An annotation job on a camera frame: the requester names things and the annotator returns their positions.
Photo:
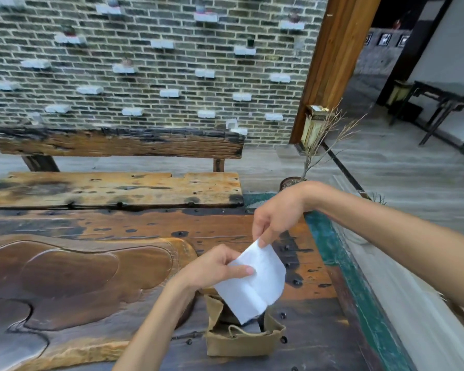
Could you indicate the person's left thumb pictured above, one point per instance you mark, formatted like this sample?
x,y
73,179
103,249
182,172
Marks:
x,y
239,272

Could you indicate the framed wall picture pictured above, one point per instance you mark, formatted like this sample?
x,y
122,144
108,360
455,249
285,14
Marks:
x,y
383,39
403,40
367,38

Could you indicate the yellow floor lantern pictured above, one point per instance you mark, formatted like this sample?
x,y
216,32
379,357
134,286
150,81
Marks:
x,y
397,92
313,125

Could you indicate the carved wooden tea tray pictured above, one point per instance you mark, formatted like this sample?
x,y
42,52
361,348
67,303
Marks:
x,y
73,282

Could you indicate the person's left hand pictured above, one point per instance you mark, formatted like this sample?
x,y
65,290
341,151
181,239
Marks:
x,y
207,268

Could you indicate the person's right forearm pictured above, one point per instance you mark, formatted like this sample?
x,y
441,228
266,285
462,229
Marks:
x,y
394,243

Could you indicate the person's left forearm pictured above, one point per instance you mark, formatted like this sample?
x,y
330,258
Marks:
x,y
158,328

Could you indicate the person's right thumb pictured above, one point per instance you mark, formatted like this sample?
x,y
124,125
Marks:
x,y
257,224

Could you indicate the wooden door frame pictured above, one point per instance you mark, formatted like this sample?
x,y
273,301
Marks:
x,y
334,61

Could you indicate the person's right hand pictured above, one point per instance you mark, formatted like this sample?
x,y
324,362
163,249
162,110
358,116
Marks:
x,y
282,206

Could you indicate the tan cloth bag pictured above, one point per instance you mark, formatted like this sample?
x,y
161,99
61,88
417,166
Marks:
x,y
239,343

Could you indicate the white paper tissue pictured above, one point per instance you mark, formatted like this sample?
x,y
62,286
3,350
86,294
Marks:
x,y
253,283

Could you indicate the dark jar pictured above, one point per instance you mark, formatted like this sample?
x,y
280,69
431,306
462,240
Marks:
x,y
232,318

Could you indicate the dark wooden side table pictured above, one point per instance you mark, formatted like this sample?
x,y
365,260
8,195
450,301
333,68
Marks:
x,y
444,98

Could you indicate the rustic wooden bench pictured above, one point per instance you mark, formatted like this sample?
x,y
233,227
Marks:
x,y
116,189

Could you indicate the dry branch potted plant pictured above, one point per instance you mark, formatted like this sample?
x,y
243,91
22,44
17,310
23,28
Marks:
x,y
317,150

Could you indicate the small green plant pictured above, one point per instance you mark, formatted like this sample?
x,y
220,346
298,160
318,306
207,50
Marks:
x,y
377,197

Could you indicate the group of white brick shelves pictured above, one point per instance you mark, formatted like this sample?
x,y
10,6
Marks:
x,y
169,92

